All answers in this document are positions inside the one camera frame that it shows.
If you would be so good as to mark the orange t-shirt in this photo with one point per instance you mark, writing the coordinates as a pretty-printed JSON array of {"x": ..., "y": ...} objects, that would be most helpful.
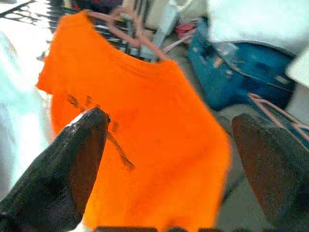
[{"x": 149, "y": 116}]

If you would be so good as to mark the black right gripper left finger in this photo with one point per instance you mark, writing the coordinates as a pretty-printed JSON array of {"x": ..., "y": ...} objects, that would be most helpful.
[{"x": 48, "y": 188}]

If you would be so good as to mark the pink plastic hanger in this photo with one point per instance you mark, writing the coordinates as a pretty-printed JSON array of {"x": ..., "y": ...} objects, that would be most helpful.
[
  {"x": 256, "y": 97},
  {"x": 178, "y": 43},
  {"x": 154, "y": 49}
]

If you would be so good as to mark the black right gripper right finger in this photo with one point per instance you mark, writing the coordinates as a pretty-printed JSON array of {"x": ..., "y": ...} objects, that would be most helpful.
[{"x": 277, "y": 181}]

